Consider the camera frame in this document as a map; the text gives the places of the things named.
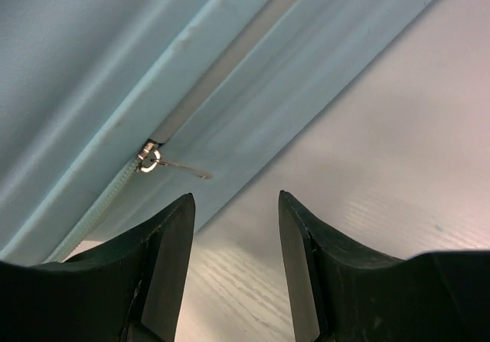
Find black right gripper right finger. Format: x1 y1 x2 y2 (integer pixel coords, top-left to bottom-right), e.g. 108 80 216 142
278 191 489 341

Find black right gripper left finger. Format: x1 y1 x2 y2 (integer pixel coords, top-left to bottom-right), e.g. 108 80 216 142
1 194 195 341

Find light blue hard suitcase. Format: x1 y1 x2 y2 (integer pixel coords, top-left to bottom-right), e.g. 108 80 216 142
1 0 433 265

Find silver zipper pull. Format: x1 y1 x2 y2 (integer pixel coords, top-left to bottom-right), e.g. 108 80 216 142
136 139 213 180

